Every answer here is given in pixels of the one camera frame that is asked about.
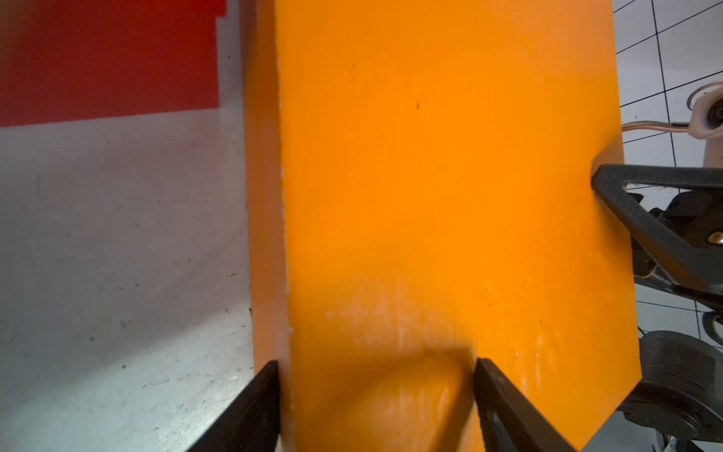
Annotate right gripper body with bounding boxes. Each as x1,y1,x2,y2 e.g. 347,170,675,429
626,188,723,295

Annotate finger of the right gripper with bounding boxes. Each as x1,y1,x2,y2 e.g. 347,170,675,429
591,164,722,308

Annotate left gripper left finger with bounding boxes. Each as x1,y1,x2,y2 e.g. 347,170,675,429
188,361,281,452

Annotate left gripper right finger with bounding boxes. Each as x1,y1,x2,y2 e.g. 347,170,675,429
474,358,574,452

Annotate orange shoebox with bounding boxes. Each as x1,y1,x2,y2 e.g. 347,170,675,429
242,1,640,451

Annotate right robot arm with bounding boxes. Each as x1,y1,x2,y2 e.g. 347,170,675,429
591,164,722,451

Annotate red shoebox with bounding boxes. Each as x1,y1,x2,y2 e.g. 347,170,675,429
1,1,227,127

